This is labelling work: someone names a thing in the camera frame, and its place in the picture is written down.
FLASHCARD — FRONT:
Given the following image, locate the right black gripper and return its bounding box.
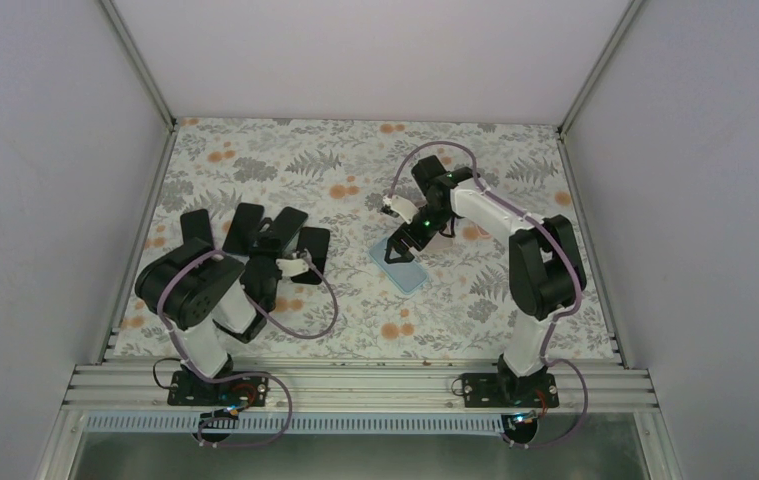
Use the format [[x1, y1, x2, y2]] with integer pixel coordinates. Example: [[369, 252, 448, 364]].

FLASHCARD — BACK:
[[385, 203, 454, 264]]

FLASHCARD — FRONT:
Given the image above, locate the light-blue phone case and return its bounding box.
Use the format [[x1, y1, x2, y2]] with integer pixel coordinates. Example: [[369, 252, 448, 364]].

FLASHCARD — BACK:
[[368, 237, 429, 295]]

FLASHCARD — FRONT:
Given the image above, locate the blue phone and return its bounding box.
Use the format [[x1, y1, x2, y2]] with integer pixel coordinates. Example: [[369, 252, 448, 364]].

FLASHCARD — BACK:
[[222, 202, 265, 256]]

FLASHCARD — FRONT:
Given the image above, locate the pink phone case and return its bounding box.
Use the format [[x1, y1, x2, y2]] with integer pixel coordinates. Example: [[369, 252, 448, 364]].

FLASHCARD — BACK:
[[475, 224, 492, 239]]

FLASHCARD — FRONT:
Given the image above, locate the beige phone case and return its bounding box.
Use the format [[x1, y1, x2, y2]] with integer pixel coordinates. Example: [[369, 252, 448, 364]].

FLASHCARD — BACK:
[[423, 232, 455, 254]]

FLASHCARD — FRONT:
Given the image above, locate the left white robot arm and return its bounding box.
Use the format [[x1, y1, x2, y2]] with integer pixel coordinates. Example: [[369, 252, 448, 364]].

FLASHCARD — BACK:
[[134, 238, 282, 405]]

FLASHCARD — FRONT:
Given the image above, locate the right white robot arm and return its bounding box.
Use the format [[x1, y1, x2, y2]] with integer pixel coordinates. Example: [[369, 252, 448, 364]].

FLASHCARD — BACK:
[[382, 156, 587, 407]]

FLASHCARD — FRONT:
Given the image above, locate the floral patterned mat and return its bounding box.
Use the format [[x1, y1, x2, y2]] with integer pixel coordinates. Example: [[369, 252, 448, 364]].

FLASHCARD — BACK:
[[113, 117, 622, 362]]

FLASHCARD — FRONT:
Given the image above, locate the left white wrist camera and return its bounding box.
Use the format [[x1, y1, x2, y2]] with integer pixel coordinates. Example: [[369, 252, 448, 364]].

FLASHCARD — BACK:
[[275, 250, 312, 278]]

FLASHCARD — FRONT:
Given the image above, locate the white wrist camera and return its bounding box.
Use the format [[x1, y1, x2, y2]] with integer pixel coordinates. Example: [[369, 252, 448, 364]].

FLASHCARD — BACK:
[[275, 250, 312, 278], [381, 195, 419, 224]]

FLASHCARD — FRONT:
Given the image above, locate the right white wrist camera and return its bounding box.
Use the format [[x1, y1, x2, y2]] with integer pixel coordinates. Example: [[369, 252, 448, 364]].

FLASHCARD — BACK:
[[381, 195, 419, 224]]

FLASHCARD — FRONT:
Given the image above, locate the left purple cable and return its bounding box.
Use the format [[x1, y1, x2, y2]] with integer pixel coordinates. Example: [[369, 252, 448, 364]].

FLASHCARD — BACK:
[[155, 248, 341, 449]]

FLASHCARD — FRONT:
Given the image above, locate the purple cable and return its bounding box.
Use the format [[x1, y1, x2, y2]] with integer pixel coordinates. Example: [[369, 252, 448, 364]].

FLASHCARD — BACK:
[[155, 248, 341, 449], [388, 140, 591, 450]]

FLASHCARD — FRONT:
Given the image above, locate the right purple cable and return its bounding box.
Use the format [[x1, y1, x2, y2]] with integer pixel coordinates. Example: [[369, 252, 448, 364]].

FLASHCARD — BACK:
[[388, 140, 591, 450]]

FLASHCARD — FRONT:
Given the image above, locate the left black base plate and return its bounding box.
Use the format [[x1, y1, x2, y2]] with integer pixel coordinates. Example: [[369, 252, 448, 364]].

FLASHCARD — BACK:
[[166, 370, 269, 408]]

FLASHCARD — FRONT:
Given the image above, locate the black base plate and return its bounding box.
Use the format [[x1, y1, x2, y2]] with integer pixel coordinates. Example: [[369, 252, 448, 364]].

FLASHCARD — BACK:
[[459, 373, 560, 409], [166, 370, 269, 408]]

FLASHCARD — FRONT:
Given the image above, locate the perforated cable duct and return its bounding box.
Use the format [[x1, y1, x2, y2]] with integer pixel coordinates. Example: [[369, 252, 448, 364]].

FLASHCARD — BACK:
[[85, 411, 503, 436]]

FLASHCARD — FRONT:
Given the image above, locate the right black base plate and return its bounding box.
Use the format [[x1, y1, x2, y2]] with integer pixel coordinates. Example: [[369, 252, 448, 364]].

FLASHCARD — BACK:
[[459, 373, 560, 409]]

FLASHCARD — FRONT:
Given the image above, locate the aluminium rail frame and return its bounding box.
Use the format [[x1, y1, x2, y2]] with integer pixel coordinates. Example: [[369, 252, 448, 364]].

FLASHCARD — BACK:
[[62, 362, 659, 413]]

